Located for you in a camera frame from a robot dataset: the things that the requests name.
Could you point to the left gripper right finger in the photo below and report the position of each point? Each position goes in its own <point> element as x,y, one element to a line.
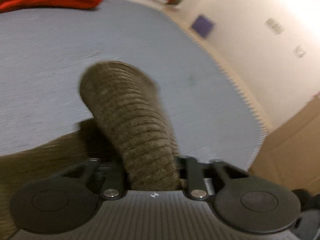
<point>191,173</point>

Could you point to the olive knit pants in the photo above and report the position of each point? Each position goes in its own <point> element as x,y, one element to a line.
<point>128,120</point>

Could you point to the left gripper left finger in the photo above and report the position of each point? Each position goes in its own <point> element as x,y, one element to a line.
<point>112,180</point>

